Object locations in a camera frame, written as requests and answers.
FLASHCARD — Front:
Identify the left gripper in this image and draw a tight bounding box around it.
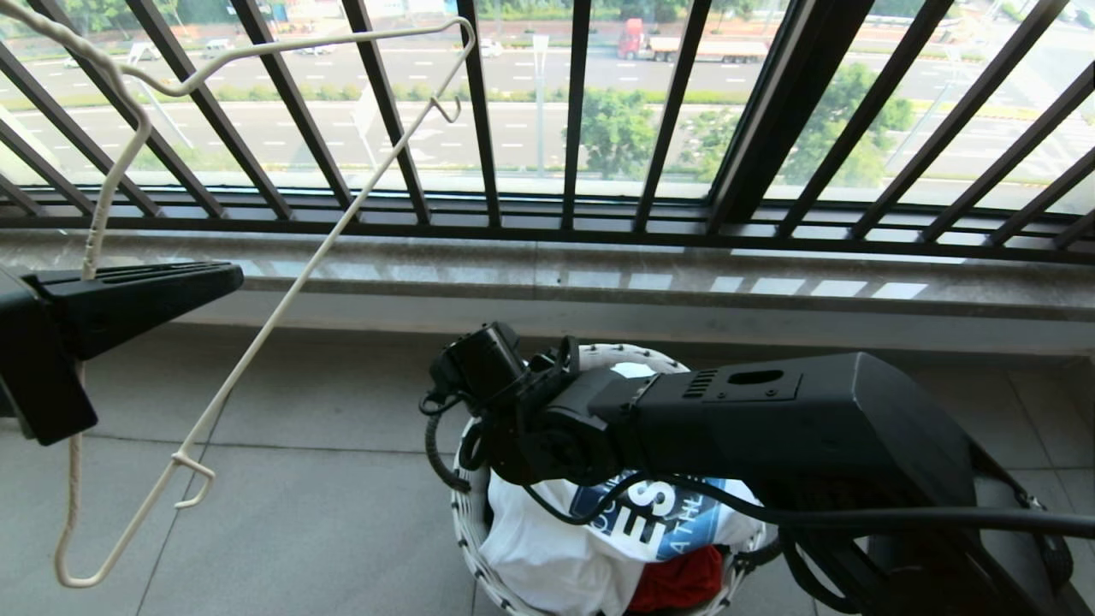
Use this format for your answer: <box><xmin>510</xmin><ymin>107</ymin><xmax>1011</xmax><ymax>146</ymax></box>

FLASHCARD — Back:
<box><xmin>0</xmin><ymin>261</ymin><xmax>246</xmax><ymax>447</ymax></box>

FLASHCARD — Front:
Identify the white wire clothes hanger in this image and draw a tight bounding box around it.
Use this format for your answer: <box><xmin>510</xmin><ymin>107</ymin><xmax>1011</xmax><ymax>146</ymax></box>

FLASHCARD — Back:
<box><xmin>0</xmin><ymin>0</ymin><xmax>477</xmax><ymax>589</ymax></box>

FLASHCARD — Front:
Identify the white wicker laundry basket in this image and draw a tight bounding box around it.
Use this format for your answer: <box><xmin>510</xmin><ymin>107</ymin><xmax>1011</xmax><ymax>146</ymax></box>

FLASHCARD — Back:
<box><xmin>451</xmin><ymin>342</ymin><xmax>772</xmax><ymax>616</ymax></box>

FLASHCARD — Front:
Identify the red garment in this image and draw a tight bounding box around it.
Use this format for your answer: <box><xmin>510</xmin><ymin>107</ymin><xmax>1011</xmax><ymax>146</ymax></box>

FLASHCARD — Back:
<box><xmin>627</xmin><ymin>546</ymin><xmax>725</xmax><ymax>614</ymax></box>

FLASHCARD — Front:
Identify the black metal window railing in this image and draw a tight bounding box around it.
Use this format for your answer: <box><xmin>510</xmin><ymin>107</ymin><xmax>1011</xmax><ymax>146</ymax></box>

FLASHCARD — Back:
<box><xmin>0</xmin><ymin>0</ymin><xmax>1095</xmax><ymax>266</ymax></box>

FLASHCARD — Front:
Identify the stone window sill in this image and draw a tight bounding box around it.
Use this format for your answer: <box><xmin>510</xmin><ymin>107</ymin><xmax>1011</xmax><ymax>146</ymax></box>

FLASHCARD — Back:
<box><xmin>0</xmin><ymin>229</ymin><xmax>1095</xmax><ymax>357</ymax></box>

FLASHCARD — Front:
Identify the grey street pole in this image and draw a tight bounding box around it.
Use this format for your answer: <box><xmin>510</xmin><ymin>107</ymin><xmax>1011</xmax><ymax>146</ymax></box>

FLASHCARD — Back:
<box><xmin>530</xmin><ymin>33</ymin><xmax>550</xmax><ymax>177</ymax></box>

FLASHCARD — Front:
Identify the white t-shirt with blue print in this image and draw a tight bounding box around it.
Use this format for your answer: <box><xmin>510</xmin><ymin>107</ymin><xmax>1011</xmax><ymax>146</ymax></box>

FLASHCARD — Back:
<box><xmin>479</xmin><ymin>473</ymin><xmax>764</xmax><ymax>616</ymax></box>

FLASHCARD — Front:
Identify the green tree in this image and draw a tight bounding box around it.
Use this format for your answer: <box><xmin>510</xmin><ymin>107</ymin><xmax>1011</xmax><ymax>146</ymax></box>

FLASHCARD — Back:
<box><xmin>774</xmin><ymin>62</ymin><xmax>914</xmax><ymax>187</ymax></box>
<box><xmin>563</xmin><ymin>86</ymin><xmax>660</xmax><ymax>179</ymax></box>

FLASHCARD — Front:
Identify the red truck with flatbed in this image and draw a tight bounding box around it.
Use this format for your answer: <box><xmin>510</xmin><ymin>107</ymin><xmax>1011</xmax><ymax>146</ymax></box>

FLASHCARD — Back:
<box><xmin>617</xmin><ymin>18</ymin><xmax>770</xmax><ymax>64</ymax></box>

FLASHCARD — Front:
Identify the black cable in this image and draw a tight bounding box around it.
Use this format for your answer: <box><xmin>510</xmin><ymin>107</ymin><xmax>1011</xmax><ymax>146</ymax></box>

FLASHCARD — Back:
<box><xmin>418</xmin><ymin>389</ymin><xmax>474</xmax><ymax>495</ymax></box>
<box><xmin>520</xmin><ymin>469</ymin><xmax>1095</xmax><ymax>542</ymax></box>

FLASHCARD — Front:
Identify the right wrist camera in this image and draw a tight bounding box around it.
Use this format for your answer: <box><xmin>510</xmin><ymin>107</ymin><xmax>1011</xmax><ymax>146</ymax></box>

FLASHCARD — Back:
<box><xmin>430</xmin><ymin>323</ymin><xmax>531</xmax><ymax>412</ymax></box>

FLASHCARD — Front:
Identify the dark window frame post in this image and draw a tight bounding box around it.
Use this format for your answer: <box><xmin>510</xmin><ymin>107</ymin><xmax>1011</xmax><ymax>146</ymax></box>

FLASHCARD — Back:
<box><xmin>707</xmin><ymin>0</ymin><xmax>867</xmax><ymax>230</ymax></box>

